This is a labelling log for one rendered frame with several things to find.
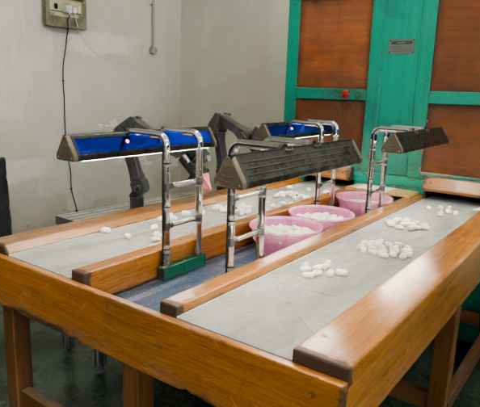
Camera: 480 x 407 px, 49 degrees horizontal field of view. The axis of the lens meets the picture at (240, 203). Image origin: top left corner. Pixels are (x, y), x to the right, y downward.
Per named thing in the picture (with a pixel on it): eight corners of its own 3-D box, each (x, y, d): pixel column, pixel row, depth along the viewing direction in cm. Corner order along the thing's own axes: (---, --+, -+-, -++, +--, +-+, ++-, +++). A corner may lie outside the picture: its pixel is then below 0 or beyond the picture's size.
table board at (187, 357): (-17, 297, 165) (-20, 249, 162) (-11, 295, 167) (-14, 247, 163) (337, 465, 96) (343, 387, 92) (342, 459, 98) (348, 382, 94)
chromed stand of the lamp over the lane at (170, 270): (120, 267, 168) (118, 127, 158) (164, 253, 184) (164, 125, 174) (163, 281, 157) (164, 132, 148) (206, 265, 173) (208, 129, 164)
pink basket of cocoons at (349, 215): (282, 239, 206) (283, 216, 204) (292, 224, 231) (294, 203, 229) (351, 246, 199) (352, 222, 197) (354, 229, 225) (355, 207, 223)
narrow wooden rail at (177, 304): (158, 344, 123) (158, 300, 121) (410, 213, 267) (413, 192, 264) (175, 351, 120) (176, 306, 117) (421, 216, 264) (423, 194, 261)
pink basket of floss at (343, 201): (344, 223, 236) (346, 202, 234) (327, 209, 262) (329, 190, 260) (401, 223, 239) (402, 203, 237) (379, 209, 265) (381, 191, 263)
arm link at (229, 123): (258, 132, 267) (224, 109, 287) (244, 132, 262) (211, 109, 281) (252, 153, 273) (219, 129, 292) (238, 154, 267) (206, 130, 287)
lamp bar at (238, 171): (212, 186, 113) (213, 153, 112) (338, 161, 163) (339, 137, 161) (242, 190, 109) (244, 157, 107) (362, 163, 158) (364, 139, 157)
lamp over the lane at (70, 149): (55, 159, 145) (54, 133, 144) (200, 144, 195) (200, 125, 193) (73, 162, 141) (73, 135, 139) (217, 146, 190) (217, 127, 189)
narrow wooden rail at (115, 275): (72, 308, 141) (70, 269, 139) (351, 204, 285) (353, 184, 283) (85, 313, 138) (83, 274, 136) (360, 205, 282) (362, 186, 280)
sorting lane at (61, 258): (8, 261, 157) (7, 254, 156) (304, 185, 301) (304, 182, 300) (70, 285, 140) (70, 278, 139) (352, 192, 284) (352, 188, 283)
